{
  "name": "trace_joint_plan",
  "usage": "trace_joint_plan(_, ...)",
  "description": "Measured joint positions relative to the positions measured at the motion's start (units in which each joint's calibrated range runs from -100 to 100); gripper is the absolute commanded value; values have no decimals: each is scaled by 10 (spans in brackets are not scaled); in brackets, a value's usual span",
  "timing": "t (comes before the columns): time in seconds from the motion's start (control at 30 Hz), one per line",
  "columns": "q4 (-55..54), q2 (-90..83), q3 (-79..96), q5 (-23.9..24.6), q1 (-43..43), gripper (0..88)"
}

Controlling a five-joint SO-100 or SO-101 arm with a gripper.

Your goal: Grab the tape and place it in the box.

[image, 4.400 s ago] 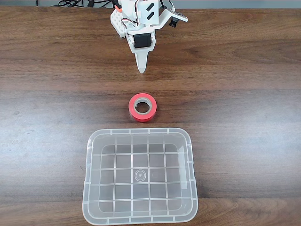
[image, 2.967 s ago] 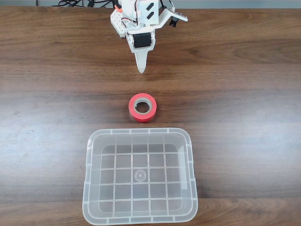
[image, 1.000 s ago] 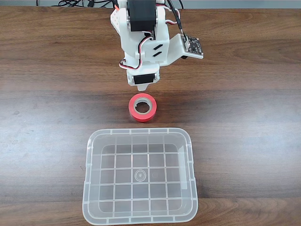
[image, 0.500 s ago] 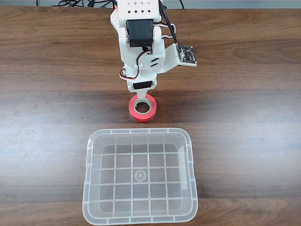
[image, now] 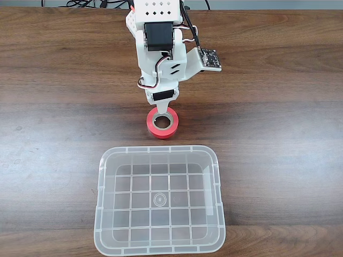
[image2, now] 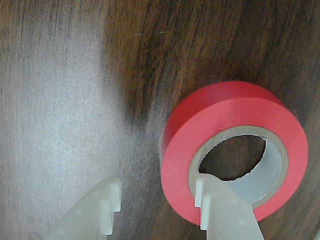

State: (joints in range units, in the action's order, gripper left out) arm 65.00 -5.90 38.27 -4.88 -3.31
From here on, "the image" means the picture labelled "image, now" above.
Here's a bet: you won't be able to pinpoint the red tape roll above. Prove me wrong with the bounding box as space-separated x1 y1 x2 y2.
146 107 180 140

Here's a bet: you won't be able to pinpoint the clear plastic storage box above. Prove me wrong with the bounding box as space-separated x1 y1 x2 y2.
93 145 227 257

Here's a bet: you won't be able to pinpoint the white red black servo wire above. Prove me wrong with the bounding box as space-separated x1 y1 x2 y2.
137 53 172 90

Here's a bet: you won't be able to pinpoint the camera module on white bracket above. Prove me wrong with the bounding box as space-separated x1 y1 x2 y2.
184 47 223 81

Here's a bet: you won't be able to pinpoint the black camera cable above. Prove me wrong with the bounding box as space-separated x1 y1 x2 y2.
180 0 201 51

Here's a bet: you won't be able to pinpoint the tangled black cables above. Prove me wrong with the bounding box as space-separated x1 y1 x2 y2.
66 0 130 9

